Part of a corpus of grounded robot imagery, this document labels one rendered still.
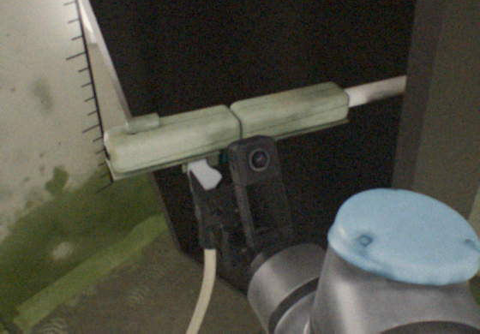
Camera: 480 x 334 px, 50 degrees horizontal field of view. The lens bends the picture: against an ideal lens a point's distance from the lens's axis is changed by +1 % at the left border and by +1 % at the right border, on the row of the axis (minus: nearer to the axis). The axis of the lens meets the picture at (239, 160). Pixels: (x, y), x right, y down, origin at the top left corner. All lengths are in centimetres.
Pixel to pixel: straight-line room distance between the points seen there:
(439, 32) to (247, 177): 22
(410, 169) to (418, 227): 28
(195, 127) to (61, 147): 111
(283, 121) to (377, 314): 36
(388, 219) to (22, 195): 143
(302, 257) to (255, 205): 7
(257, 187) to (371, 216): 18
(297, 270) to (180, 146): 20
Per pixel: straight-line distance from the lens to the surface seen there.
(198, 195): 57
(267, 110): 62
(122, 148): 57
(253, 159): 49
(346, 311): 33
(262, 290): 48
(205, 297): 82
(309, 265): 48
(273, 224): 52
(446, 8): 49
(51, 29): 153
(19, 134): 158
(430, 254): 33
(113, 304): 188
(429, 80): 53
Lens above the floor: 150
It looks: 37 degrees down
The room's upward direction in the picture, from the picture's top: straight up
